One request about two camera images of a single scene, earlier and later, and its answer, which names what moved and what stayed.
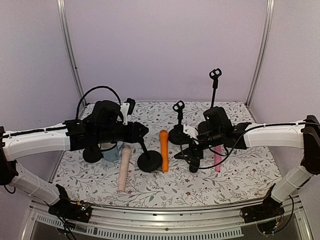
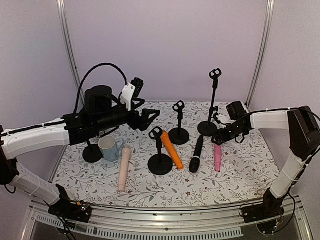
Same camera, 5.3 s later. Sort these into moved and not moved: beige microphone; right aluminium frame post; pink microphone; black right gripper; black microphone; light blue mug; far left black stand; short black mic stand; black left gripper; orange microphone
Moved: black left gripper; short black mic stand; orange microphone; black right gripper
Not moved: beige microphone; black microphone; light blue mug; pink microphone; far left black stand; right aluminium frame post
